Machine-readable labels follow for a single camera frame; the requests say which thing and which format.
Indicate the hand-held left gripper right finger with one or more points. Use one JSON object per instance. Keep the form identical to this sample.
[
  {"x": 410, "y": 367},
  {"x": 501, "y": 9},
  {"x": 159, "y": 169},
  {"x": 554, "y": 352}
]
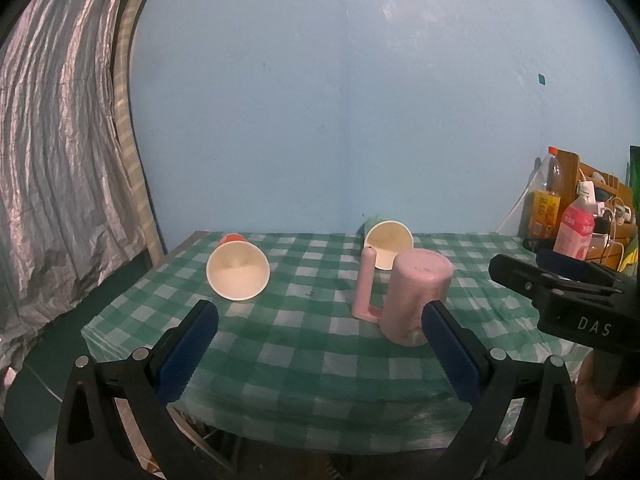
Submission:
[{"x": 452, "y": 357}]

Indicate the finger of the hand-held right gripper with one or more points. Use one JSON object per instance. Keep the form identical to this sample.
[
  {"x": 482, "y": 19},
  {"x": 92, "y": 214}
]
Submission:
[
  {"x": 570, "y": 262},
  {"x": 520, "y": 277}
]

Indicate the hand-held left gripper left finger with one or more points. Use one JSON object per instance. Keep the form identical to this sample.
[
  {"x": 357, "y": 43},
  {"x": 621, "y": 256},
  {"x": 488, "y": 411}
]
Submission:
[{"x": 186, "y": 357}]

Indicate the orange paper cup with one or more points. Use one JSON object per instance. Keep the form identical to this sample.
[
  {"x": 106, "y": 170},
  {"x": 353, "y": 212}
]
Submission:
[{"x": 238, "y": 270}]

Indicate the green paper cup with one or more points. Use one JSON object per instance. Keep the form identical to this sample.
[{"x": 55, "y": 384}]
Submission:
[{"x": 387, "y": 242}]

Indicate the person's right hand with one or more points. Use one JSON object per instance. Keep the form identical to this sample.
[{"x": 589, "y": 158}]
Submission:
[{"x": 592, "y": 405}]

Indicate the pink label bottle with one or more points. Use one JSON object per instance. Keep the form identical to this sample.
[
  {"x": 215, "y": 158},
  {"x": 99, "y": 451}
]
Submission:
[{"x": 575, "y": 232}]

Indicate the orange cap drink bottle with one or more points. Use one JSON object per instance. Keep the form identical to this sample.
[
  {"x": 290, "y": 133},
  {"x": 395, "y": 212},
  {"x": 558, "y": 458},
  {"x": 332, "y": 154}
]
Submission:
[{"x": 546, "y": 205}]

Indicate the pink plastic mug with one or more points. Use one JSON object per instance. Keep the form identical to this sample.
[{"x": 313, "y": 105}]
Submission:
[{"x": 412, "y": 300}]

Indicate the wooden desk rack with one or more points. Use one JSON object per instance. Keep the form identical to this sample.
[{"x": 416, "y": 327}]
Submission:
[{"x": 570, "y": 170}]

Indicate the green board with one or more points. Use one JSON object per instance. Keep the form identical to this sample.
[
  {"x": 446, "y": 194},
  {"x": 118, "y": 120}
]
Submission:
[{"x": 635, "y": 172}]

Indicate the green checkered tablecloth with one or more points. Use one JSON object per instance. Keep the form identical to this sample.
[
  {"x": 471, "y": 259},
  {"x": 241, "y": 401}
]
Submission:
[{"x": 300, "y": 350}]

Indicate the silver crinkled curtain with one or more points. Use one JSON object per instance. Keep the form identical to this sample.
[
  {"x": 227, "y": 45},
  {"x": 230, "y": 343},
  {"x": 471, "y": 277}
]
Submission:
[{"x": 55, "y": 170}]

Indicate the striped fabric edge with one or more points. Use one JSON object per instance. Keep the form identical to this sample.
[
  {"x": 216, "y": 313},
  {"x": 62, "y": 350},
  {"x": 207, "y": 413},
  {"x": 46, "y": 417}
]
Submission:
[{"x": 125, "y": 110}]

